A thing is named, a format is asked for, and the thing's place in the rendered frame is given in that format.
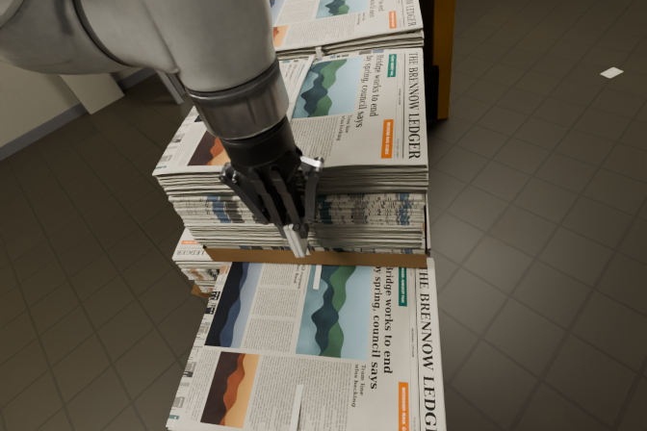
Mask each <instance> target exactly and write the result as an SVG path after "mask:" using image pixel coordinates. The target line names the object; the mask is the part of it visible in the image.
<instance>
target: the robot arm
mask: <svg viewBox="0 0 647 431"><path fill-rule="evenodd" d="M272 31H273V19H272V9H271V4H270V0H0V61H2V62H5V63H8V64H11V65H13V66H16V67H19V68H22V69H25V70H29V71H33V72H38V73H45V74H61V75H86V74H100V73H109V72H118V71H121V70H125V69H127V68H132V67H148V68H153V69H157V70H160V71H163V72H166V73H169V74H173V73H176V74H177V75H178V76H179V78H180V80H181V81H182V83H183V85H184V86H185V91H186V92H187V94H188V95H189V97H190V98H191V99H192V101H193V103H194V106H195V108H196V110H197V112H198V114H199V116H200V118H201V119H202V121H203V123H204V125H205V127H206V129H207V131H208V132H209V133H210V134H211V135H213V136H215V137H217V138H219V139H220V142H221V144H222V146H223V148H224V150H225V152H226V154H227V156H228V158H229V159H230V163H229V162H226V163H225V164H224V166H223V168H222V170H221V172H220V176H219V180H220V181H221V182H223V183H224V184H225V185H226V186H228V187H229V188H230V189H232V190H233V191H234V192H235V193H236V194H237V195H238V196H239V198H240V199H241V200H242V201H243V202H244V204H245V205H246V206H247V207H248V208H249V210H250V211H251V212H252V213H253V214H254V215H255V217H256V218H257V219H258V220H259V221H260V222H261V223H262V224H264V225H268V224H269V223H273V224H274V226H275V227H277V228H278V230H279V233H280V235H281V237H282V238H283V239H288V241H289V243H290V245H291V247H292V249H293V252H294V254H295V256H296V258H299V257H301V258H305V256H306V251H307V246H308V239H307V238H308V233H309V226H308V224H313V223H314V220H315V215H316V211H317V197H318V182H319V180H320V178H321V176H322V172H323V167H324V159H323V158H322V157H316V158H315V159H314V160H312V159H309V158H307V157H304V156H303V154H302V151H301V150H300V149H299V148H298V147H297V145H296V144H295V140H294V136H293V132H292V129H291V126H290V122H289V119H288V116H287V114H286V113H287V111H288V109H289V105H290V101H289V96H288V93H287V90H286V87H285V84H284V80H283V77H282V73H281V70H280V63H279V59H278V57H277V56H276V54H275V49H274V45H273V35H272ZM299 167H301V169H302V174H303V175H304V179H307V180H306V184H305V209H304V208H303V205H302V202H301V199H300V196H299V194H298V189H297V186H296V183H295V180H294V175H295V174H296V172H297V170H298V168H299ZM251 181H252V182H251ZM280 194H281V196H282V199H283V201H284V204H285V206H286V208H285V206H284V204H283V201H282V199H281V196H280ZM287 211H288V213H287ZM286 213H287V215H286Z"/></svg>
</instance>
